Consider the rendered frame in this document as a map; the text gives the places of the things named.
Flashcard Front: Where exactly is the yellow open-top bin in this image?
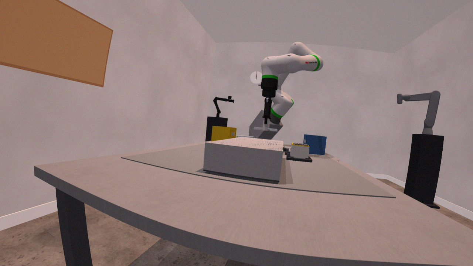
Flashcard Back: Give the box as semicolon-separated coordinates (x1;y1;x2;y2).
211;126;237;141

